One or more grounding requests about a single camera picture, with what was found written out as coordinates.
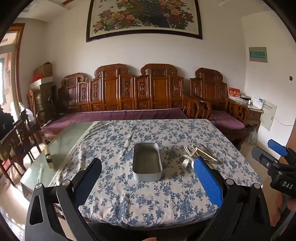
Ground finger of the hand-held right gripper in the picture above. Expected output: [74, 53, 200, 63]
[252, 146, 281, 169]
[268, 139, 296, 163]

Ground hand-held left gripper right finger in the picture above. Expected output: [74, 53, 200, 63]
[194, 158, 271, 241]

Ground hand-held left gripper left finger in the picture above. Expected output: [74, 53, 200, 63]
[24, 158, 102, 241]

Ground brown wooden chopstick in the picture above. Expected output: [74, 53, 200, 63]
[200, 144, 218, 164]

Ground pale chopstick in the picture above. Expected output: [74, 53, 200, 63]
[191, 145, 219, 162]
[195, 144, 215, 160]

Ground metal fork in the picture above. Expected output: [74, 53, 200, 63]
[182, 149, 198, 169]
[184, 146, 194, 161]

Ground metal tin box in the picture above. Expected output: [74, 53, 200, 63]
[132, 142, 162, 181]

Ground grey plastic bag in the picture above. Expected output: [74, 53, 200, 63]
[245, 126, 258, 144]

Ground wooden side table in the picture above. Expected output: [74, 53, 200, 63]
[228, 96, 264, 132]

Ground blue floral tablecloth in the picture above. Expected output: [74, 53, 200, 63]
[47, 119, 263, 229]

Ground wooden block with black band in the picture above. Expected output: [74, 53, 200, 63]
[45, 145, 55, 169]

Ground white telephone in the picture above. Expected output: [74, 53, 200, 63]
[252, 97, 264, 109]

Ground purple armchair cushion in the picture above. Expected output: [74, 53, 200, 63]
[208, 110, 246, 130]

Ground purple sofa cushion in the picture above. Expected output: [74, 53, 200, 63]
[42, 107, 189, 131]

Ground carved wooden armchair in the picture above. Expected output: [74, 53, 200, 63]
[190, 68, 250, 150]

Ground carved wooden sofa bench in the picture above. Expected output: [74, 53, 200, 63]
[40, 64, 200, 145]

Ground dark cabinet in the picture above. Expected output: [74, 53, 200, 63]
[39, 82, 58, 116]

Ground white plastic bag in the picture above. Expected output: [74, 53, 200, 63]
[18, 102, 33, 121]

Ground dark cloth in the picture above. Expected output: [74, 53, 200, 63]
[0, 109, 14, 139]

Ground flat white box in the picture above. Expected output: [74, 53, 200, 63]
[30, 77, 52, 90]

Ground cardboard box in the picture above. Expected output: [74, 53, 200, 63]
[33, 62, 52, 80]

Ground framed floral painting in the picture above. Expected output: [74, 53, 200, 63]
[86, 0, 203, 42]

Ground white cable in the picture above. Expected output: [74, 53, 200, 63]
[275, 117, 294, 127]

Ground white wall panel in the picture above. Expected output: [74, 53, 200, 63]
[259, 102, 277, 131]

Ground green wall sign panel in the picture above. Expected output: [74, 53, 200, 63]
[248, 47, 268, 63]

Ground wooden door frame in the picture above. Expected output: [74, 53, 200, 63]
[0, 23, 25, 116]

